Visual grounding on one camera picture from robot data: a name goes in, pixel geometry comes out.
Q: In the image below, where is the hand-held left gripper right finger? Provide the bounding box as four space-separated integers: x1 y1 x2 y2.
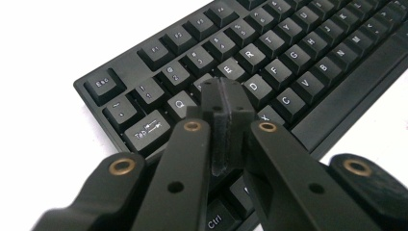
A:
219 76 258 170

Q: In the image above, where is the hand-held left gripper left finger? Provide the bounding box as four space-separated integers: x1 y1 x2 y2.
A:
186 76 230 177

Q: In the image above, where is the black computer keyboard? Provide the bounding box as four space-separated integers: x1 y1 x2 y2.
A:
72 0 408 231

